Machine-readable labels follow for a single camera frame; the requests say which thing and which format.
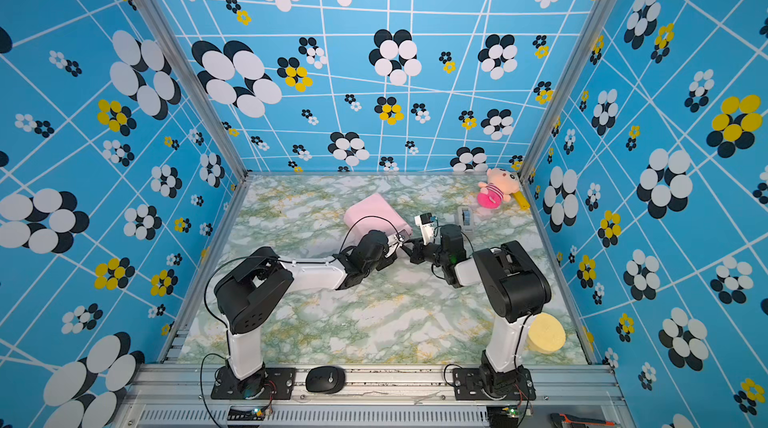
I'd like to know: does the green circuit board right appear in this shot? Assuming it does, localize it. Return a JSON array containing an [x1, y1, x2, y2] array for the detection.
[[487, 406, 529, 427]]

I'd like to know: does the green circuit board left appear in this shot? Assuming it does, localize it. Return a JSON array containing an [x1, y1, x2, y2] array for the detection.
[[227, 406, 272, 422]]

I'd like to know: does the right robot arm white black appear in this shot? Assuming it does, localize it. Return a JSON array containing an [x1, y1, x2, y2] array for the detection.
[[403, 225, 552, 402]]

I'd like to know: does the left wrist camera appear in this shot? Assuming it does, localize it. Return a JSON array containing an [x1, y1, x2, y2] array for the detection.
[[388, 232, 409, 256]]

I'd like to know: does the black computer mouse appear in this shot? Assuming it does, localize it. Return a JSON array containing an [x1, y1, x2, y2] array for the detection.
[[305, 365, 346, 394]]

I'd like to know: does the green circuit board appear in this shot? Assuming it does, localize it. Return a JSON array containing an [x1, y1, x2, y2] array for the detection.
[[487, 406, 529, 427], [227, 406, 272, 422]]

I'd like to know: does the aluminium front rail base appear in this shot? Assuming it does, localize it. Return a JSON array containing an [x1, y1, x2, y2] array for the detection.
[[114, 360, 637, 427]]

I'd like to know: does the aluminium frame post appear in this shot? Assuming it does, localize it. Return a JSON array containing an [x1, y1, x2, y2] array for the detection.
[[520, 0, 618, 181], [135, 0, 248, 183]]

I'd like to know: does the aluminium frame post right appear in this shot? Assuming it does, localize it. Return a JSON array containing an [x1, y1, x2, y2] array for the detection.
[[520, 0, 618, 181]]

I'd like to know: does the aluminium frame post left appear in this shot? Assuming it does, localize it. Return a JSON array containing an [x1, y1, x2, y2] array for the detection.
[[135, 0, 248, 183]]

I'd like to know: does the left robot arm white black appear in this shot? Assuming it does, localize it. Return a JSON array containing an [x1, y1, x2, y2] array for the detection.
[[212, 230, 400, 399]]

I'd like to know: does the purple wrapping paper sheet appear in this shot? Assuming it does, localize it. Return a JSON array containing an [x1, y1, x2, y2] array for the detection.
[[343, 194, 413, 241]]

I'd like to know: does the pink plush pig toy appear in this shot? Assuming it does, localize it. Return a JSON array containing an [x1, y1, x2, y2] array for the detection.
[[477, 168, 521, 210]]

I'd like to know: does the yellow round sponge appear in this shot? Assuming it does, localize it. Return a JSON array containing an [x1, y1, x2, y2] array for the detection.
[[527, 313, 567, 355]]

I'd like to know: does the orange black tool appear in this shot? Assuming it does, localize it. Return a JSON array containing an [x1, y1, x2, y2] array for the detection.
[[549, 413, 616, 428]]

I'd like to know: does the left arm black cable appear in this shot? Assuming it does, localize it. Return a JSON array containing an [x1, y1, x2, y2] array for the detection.
[[200, 214, 403, 428]]

